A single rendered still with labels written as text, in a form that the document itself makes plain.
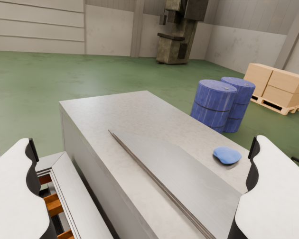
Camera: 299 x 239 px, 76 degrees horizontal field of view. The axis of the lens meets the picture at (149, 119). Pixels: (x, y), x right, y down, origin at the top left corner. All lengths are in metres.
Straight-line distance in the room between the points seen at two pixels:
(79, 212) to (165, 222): 0.38
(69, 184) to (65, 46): 6.94
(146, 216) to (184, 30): 7.64
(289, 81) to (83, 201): 4.83
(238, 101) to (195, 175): 2.64
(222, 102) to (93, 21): 5.99
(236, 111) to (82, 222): 2.87
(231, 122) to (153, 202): 2.87
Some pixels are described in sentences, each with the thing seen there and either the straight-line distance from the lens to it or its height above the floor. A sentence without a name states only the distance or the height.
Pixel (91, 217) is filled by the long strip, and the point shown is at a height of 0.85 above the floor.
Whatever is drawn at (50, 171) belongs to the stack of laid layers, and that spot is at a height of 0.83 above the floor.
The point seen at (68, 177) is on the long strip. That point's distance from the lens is 0.97.
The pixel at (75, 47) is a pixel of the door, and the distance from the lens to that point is 7.70.
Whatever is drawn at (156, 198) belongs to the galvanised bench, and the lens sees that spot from 0.62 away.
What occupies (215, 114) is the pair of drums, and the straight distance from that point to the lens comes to 2.78.
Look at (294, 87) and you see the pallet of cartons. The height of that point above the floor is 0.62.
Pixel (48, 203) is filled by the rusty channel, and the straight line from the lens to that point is 1.10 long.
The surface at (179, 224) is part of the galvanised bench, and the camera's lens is 0.59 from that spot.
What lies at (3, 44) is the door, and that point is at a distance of 7.71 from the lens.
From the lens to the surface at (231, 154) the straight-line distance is 0.86.
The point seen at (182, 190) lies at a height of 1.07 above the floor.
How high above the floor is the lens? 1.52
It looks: 28 degrees down
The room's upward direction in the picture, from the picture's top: 9 degrees clockwise
